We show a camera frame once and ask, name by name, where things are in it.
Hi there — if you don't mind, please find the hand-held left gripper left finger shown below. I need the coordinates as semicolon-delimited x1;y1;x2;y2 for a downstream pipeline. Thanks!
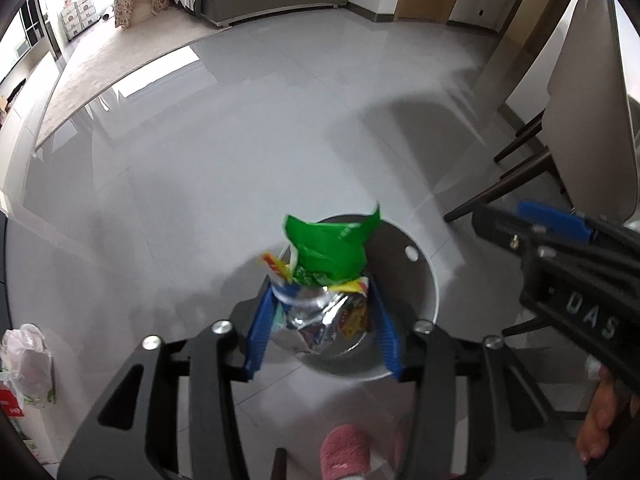
57;285;281;480

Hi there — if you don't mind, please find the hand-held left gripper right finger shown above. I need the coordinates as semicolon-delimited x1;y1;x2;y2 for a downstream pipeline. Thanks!
367;275;588;480

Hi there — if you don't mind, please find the translucent plastic bag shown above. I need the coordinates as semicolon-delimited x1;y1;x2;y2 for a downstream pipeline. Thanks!
0;324;55;408

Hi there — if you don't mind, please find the green snack bag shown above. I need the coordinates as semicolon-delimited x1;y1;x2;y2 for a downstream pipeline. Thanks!
260;202;383;358

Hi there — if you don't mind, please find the white drawer unit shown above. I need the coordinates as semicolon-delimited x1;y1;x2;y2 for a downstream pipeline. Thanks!
60;0;97;41

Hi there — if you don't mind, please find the beige rug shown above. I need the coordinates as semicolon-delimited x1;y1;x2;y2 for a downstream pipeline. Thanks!
32;25;233;151

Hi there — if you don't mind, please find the pink fluffy slipper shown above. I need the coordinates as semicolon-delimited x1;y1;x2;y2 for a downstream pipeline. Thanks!
320;424;372;480

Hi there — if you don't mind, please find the person's right hand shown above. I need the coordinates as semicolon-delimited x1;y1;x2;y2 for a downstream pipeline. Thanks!
579;362;637;463

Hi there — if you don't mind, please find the white round trash bin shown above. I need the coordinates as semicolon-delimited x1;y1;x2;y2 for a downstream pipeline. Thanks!
236;214;442;382

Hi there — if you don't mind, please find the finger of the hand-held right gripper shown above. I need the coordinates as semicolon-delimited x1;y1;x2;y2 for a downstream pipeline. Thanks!
471;203;546;266
517;201;640;251

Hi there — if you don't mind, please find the cloth-covered low table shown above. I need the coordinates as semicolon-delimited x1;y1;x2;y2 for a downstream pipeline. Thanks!
114;0;173;28

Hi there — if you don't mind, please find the red box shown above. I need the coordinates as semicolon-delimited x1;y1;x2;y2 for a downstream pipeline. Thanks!
0;389;26;418

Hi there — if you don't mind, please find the beige dining chair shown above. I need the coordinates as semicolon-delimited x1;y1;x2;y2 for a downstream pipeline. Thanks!
444;0;637;226

